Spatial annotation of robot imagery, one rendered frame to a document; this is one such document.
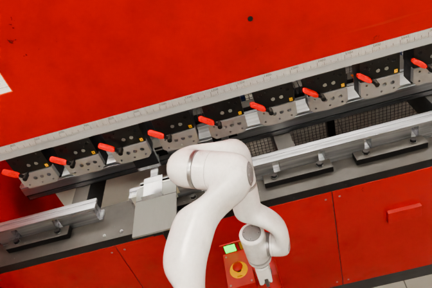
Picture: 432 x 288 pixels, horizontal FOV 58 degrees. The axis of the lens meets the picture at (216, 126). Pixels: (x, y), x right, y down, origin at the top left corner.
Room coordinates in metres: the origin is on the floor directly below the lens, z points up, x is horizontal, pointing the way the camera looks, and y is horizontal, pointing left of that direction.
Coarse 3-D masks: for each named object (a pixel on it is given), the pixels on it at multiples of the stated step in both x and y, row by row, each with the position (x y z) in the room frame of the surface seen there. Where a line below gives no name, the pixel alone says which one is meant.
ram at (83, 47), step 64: (0, 0) 1.30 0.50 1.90; (64, 0) 1.28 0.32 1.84; (128, 0) 1.26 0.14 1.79; (192, 0) 1.24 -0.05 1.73; (256, 0) 1.23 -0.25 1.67; (320, 0) 1.21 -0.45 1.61; (384, 0) 1.19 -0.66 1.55; (0, 64) 1.31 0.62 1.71; (64, 64) 1.29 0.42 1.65; (128, 64) 1.27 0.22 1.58; (192, 64) 1.25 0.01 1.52; (256, 64) 1.23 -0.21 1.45; (0, 128) 1.32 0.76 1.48; (64, 128) 1.30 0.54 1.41
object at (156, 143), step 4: (152, 140) 1.58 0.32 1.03; (156, 140) 1.57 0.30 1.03; (156, 144) 1.54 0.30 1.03; (160, 144) 1.53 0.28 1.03; (156, 148) 1.51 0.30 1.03; (160, 148) 1.51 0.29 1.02; (156, 152) 1.50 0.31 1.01; (160, 152) 1.50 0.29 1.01; (164, 152) 1.50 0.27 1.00; (152, 168) 1.41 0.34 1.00; (156, 168) 1.40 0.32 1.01; (152, 172) 1.38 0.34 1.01; (156, 172) 1.37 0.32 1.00; (152, 176) 1.36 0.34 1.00
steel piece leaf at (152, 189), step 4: (160, 180) 1.32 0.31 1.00; (144, 184) 1.32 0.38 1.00; (148, 184) 1.31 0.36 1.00; (152, 184) 1.30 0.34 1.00; (156, 184) 1.30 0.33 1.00; (160, 184) 1.29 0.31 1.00; (144, 188) 1.30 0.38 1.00; (148, 188) 1.29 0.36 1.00; (152, 188) 1.28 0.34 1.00; (156, 188) 1.27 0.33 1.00; (160, 188) 1.26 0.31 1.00; (144, 192) 1.27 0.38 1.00; (148, 192) 1.26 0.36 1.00; (152, 192) 1.26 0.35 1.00; (156, 192) 1.25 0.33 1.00; (160, 192) 1.22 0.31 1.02; (144, 196) 1.23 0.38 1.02; (148, 196) 1.23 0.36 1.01; (152, 196) 1.23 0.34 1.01; (156, 196) 1.22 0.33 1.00
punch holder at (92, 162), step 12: (72, 144) 1.30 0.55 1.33; (84, 144) 1.30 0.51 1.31; (96, 144) 1.32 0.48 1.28; (60, 156) 1.31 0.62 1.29; (72, 156) 1.30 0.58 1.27; (84, 156) 1.30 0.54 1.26; (96, 156) 1.29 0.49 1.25; (72, 168) 1.30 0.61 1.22; (84, 168) 1.30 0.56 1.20; (96, 168) 1.29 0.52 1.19
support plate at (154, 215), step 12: (168, 192) 1.23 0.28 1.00; (144, 204) 1.20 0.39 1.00; (156, 204) 1.18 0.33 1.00; (168, 204) 1.16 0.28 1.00; (144, 216) 1.14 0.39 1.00; (156, 216) 1.12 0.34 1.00; (168, 216) 1.10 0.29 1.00; (144, 228) 1.08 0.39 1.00; (156, 228) 1.06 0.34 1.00; (168, 228) 1.04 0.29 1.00
